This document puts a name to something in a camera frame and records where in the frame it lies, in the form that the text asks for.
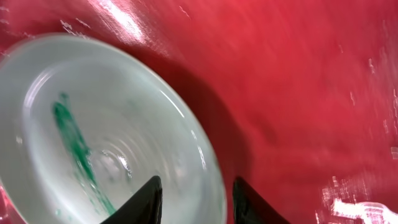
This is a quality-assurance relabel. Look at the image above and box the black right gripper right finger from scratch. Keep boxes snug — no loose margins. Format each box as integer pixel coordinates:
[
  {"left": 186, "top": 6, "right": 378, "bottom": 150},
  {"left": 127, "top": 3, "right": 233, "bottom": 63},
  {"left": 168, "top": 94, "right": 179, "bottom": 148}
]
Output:
[{"left": 233, "top": 177, "right": 289, "bottom": 224}]

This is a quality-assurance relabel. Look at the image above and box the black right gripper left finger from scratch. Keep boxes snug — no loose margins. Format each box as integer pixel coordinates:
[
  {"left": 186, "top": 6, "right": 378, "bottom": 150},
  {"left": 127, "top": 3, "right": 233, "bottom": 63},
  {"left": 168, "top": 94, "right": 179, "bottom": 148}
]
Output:
[{"left": 101, "top": 175, "right": 163, "bottom": 224}]

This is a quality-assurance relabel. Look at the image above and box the white plate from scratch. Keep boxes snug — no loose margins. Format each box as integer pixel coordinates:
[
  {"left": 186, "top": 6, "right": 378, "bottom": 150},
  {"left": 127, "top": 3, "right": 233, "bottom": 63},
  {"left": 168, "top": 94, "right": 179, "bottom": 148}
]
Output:
[{"left": 1, "top": 35, "right": 227, "bottom": 223}]

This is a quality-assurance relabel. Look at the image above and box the red plastic tray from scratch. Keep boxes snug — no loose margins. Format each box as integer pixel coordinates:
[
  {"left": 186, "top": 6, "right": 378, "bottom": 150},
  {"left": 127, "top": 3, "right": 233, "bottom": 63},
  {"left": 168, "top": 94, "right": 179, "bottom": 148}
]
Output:
[{"left": 1, "top": 0, "right": 397, "bottom": 223}]

